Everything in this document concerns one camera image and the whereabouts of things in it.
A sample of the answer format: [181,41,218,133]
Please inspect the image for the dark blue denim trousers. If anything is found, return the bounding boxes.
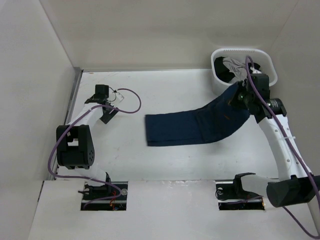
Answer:
[144,83,250,147]

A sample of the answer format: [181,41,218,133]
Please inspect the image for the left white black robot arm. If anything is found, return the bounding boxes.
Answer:
[56,84,118,200]

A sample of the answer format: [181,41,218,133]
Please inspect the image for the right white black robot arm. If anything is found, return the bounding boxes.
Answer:
[230,73,320,208]

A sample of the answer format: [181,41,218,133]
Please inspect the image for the grey crumpled garment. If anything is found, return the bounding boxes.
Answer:
[222,57,247,84]

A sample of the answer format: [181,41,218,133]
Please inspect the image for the black garment in basket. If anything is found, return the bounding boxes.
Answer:
[213,56,262,83]

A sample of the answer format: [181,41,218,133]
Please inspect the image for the white plastic laundry basket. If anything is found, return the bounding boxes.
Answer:
[210,48,278,96]

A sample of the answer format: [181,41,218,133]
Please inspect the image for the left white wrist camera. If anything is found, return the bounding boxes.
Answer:
[108,90,125,105]

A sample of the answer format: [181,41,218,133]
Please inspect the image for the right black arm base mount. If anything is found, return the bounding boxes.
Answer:
[215,172,265,211]

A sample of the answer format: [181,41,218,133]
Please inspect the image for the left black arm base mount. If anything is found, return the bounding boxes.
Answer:
[78,182,129,212]

